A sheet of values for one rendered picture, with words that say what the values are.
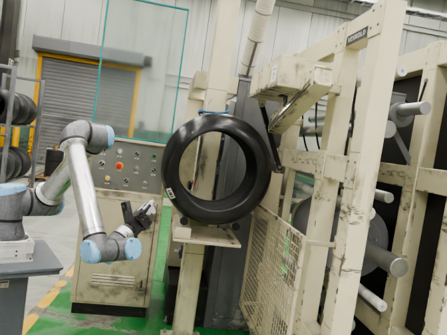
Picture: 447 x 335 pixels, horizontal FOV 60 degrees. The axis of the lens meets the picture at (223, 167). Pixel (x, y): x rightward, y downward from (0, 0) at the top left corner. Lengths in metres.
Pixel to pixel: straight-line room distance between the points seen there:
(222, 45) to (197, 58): 9.21
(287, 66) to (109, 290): 1.97
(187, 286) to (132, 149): 1.01
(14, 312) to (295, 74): 1.83
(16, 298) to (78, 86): 9.92
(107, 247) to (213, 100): 1.21
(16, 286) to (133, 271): 0.89
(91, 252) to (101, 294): 1.45
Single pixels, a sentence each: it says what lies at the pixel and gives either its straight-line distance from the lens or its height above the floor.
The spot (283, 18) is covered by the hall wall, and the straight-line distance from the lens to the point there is 12.30.
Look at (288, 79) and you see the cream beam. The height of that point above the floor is 1.67.
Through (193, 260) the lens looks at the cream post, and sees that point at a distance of 2.52.
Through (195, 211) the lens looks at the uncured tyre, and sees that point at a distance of 2.03.
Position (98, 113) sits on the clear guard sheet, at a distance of 2.81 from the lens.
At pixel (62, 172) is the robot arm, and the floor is 1.08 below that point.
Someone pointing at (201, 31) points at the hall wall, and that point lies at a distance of 11.86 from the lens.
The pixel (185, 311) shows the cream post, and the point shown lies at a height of 0.24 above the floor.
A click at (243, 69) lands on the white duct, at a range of 3.02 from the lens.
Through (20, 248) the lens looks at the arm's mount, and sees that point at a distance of 2.22.
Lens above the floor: 1.34
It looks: 4 degrees down
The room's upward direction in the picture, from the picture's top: 8 degrees clockwise
